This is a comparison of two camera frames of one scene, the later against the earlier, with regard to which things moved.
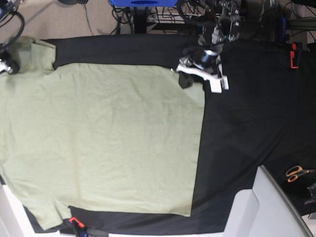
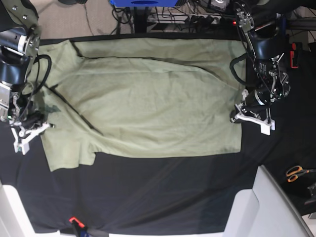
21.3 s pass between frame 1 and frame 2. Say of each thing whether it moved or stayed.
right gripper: moved
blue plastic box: stayed
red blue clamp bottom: stayed
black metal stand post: stayed
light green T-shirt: moved
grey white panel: stayed
